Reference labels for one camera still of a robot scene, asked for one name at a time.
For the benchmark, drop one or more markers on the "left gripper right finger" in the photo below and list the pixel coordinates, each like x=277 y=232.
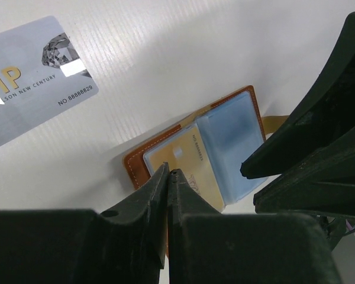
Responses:
x=206 y=246

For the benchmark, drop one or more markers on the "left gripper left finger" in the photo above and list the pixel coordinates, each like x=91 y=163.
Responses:
x=123 y=244

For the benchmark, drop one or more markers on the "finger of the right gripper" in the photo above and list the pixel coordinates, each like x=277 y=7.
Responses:
x=322 y=184
x=325 y=113

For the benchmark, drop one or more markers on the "brown leather card holder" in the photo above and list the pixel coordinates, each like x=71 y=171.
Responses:
x=231 y=128

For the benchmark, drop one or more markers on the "gold VIP card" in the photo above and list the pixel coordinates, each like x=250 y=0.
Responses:
x=186 y=151

